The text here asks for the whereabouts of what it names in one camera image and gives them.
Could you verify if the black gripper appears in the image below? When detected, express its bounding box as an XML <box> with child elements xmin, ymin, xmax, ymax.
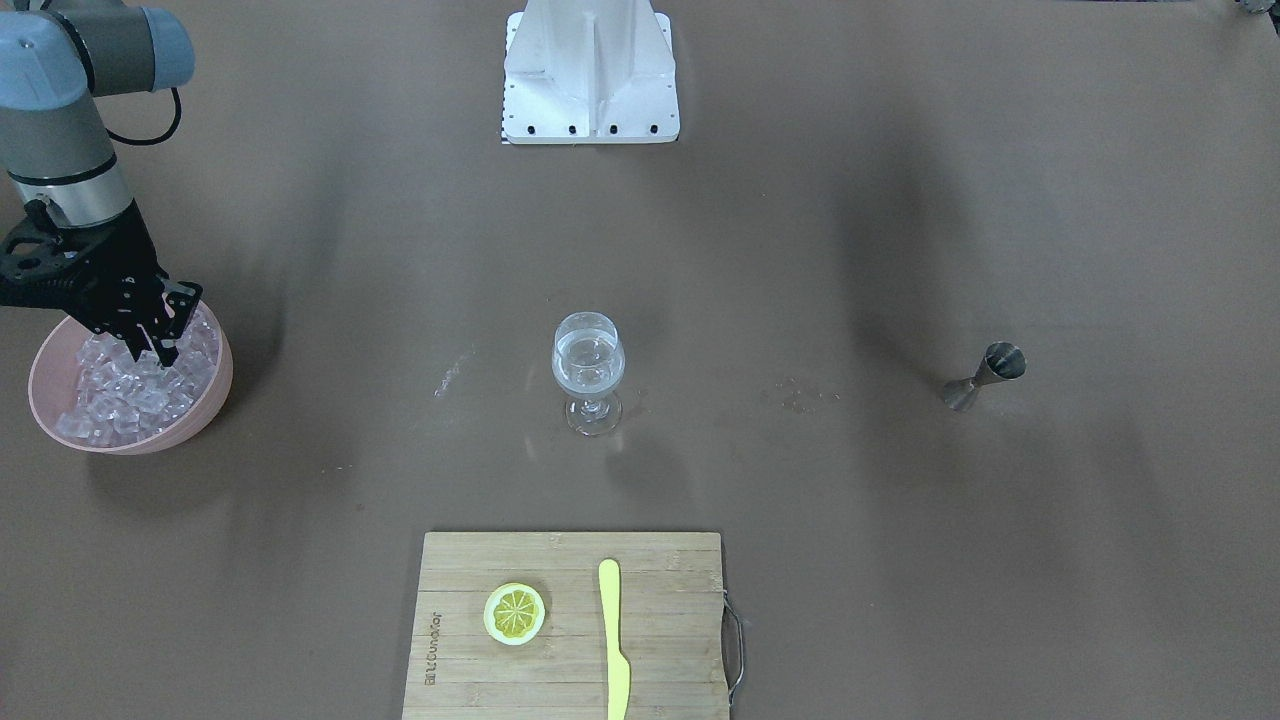
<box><xmin>63</xmin><ymin>205</ymin><xmax>204</xmax><ymax>366</ymax></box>

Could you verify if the steel jigger measuring cup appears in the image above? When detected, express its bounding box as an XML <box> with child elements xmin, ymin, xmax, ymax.
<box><xmin>940</xmin><ymin>341</ymin><xmax>1027</xmax><ymax>413</ymax></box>

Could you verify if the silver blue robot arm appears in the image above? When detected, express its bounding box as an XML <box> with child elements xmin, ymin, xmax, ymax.
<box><xmin>1</xmin><ymin>1</ymin><xmax>204</xmax><ymax>366</ymax></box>

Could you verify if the pink bowl of ice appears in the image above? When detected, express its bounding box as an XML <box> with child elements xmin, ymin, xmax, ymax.
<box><xmin>27</xmin><ymin>304</ymin><xmax>234</xmax><ymax>455</ymax></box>

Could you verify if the clear wine glass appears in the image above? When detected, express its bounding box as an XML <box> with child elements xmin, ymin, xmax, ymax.
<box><xmin>550</xmin><ymin>311</ymin><xmax>626</xmax><ymax>437</ymax></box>

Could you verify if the yellow lemon slice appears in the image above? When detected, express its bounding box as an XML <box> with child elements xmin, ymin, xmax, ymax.
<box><xmin>483</xmin><ymin>583</ymin><xmax>547</xmax><ymax>646</ymax></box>

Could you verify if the yellow plastic knife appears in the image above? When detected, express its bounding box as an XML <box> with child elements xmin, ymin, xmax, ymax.
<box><xmin>596</xmin><ymin>559</ymin><xmax>632</xmax><ymax>719</ymax></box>

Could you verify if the bamboo cutting board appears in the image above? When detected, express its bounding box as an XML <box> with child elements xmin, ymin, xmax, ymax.
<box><xmin>401</xmin><ymin>530</ymin><xmax>736</xmax><ymax>719</ymax></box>

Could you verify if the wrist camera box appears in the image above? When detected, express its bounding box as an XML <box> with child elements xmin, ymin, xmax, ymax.
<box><xmin>1</xmin><ymin>199</ymin><xmax>87</xmax><ymax>315</ymax></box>

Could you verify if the white pedestal column base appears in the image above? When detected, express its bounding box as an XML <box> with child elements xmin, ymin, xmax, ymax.
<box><xmin>500</xmin><ymin>1</ymin><xmax>681</xmax><ymax>145</ymax></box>

